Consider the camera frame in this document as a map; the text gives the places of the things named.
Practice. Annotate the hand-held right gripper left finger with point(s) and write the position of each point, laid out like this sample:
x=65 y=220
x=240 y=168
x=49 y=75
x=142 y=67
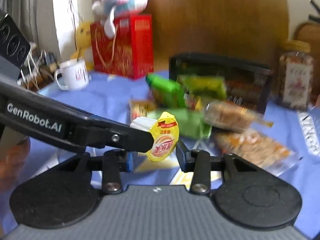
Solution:
x=129 y=163

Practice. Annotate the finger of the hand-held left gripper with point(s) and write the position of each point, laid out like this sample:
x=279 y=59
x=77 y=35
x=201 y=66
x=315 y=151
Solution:
x=120 y=137

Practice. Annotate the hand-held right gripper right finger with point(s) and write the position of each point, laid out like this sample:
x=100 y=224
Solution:
x=183 y=162

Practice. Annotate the yellow lidded jelly cup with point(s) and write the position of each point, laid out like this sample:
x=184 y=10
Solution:
x=165 y=140

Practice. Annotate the orange snack packet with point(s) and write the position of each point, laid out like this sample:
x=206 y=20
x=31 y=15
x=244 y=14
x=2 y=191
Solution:
x=140 y=108

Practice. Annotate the clear packet of brown snacks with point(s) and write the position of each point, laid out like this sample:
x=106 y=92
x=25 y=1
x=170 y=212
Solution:
x=230 y=116
x=255 y=150

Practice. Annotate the green yellow snack packet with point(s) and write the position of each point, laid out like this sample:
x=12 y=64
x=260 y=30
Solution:
x=205 y=86

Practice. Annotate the black cardboard box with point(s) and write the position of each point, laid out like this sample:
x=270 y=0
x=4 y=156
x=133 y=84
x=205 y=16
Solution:
x=250 y=80

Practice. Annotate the blue printed bedsheet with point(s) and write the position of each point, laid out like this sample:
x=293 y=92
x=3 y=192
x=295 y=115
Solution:
x=110 y=97

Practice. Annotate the white enamel mug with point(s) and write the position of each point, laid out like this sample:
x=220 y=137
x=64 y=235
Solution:
x=75 y=76

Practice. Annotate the red gift bag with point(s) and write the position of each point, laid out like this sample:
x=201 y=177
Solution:
x=125 y=50

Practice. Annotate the yellow plush toy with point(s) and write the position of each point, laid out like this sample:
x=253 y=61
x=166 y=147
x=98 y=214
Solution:
x=83 y=40

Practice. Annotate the grey curtain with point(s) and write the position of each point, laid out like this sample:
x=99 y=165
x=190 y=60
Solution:
x=22 y=7

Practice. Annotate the pink blue plush toy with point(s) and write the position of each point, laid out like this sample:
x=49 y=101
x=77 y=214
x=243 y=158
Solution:
x=125 y=0

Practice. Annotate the clear jar of nuts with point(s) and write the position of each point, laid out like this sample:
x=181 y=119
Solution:
x=296 y=77

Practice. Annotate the wood grain wall panel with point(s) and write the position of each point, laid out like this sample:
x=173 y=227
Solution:
x=212 y=17

